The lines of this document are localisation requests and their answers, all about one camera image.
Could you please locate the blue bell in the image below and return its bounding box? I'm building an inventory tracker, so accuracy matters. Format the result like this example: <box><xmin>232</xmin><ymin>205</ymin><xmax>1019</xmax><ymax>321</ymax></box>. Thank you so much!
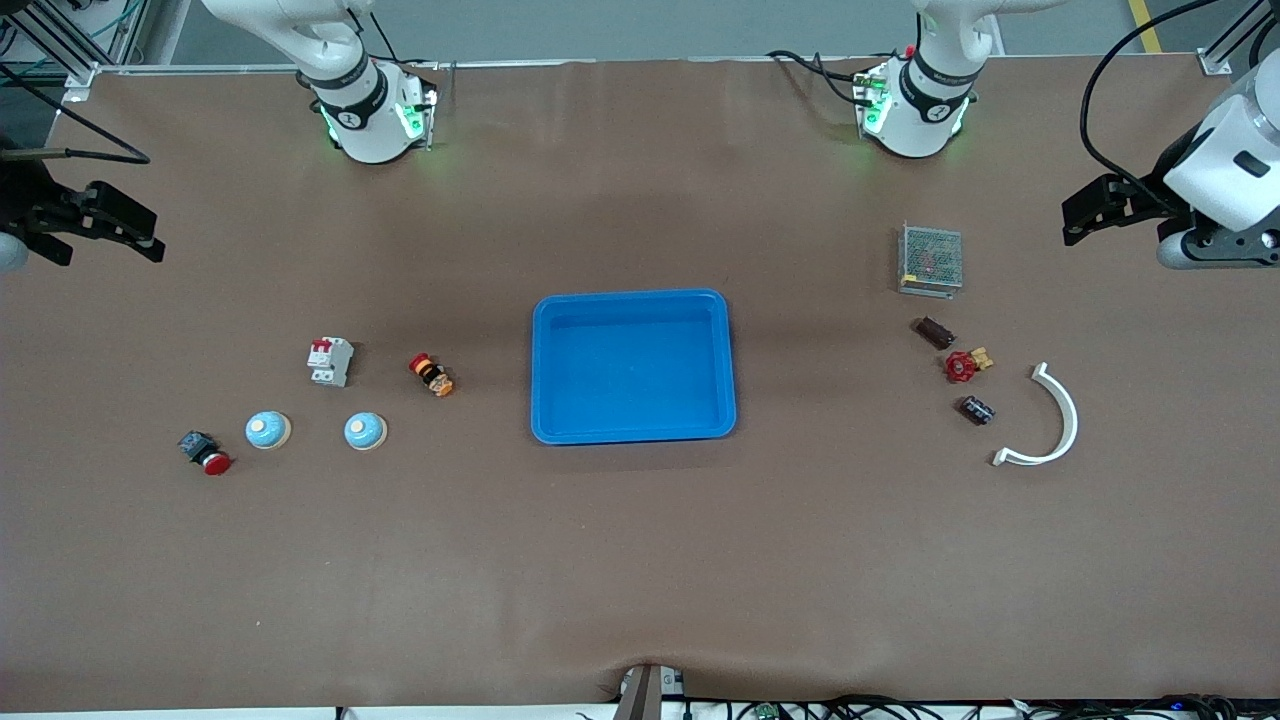
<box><xmin>244</xmin><ymin>410</ymin><xmax>293</xmax><ymax>452</ymax></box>
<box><xmin>343</xmin><ymin>410</ymin><xmax>389</xmax><ymax>453</ymax></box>

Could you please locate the blue plastic tray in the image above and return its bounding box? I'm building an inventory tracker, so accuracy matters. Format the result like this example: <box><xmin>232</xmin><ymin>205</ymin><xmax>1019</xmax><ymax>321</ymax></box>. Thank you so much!
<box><xmin>530</xmin><ymin>288</ymin><xmax>738</xmax><ymax>446</ymax></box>

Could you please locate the metal mesh power supply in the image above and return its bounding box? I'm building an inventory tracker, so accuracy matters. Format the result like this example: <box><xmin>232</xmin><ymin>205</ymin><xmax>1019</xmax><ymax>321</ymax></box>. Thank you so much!
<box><xmin>897</xmin><ymin>222</ymin><xmax>964</xmax><ymax>299</ymax></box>

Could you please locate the red valve handwheel brass fitting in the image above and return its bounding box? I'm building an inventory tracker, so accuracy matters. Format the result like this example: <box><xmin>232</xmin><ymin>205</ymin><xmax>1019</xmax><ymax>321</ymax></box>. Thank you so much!
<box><xmin>944</xmin><ymin>346</ymin><xmax>996</xmax><ymax>387</ymax></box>

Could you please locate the red push button blue base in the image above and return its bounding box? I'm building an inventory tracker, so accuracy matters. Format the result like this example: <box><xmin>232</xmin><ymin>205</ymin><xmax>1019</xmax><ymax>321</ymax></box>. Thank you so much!
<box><xmin>177</xmin><ymin>430</ymin><xmax>234</xmax><ymax>477</ymax></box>

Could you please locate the brown table mat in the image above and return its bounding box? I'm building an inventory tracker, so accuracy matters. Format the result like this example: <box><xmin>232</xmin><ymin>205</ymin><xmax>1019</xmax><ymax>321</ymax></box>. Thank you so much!
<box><xmin>0</xmin><ymin>55</ymin><xmax>1280</xmax><ymax>713</ymax></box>

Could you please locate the aluminium frame post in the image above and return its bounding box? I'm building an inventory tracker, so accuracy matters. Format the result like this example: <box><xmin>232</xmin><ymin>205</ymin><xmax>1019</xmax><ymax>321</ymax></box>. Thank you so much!
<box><xmin>0</xmin><ymin>0</ymin><xmax>131</xmax><ymax>106</ymax></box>
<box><xmin>1195</xmin><ymin>0</ymin><xmax>1280</xmax><ymax>77</ymax></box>

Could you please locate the white curved plastic bracket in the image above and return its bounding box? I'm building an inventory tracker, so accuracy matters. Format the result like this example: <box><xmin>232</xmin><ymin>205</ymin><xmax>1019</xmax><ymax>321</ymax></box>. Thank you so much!
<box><xmin>991</xmin><ymin>362</ymin><xmax>1081</xmax><ymax>468</ymax></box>

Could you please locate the white circuit breaker red switch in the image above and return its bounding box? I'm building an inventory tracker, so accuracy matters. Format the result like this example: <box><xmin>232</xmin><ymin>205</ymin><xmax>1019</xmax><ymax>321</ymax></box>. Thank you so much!
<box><xmin>306</xmin><ymin>336</ymin><xmax>356</xmax><ymax>389</ymax></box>

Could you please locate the black arm base cable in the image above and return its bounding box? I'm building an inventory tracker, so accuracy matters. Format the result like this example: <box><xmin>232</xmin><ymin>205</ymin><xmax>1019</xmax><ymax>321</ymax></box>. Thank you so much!
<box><xmin>768</xmin><ymin>48</ymin><xmax>869</xmax><ymax>109</ymax></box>

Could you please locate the red yellow emergency stop switch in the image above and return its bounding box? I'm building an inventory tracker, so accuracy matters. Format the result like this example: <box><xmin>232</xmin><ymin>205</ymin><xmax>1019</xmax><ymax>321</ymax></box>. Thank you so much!
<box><xmin>408</xmin><ymin>352</ymin><xmax>456</xmax><ymax>399</ymax></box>

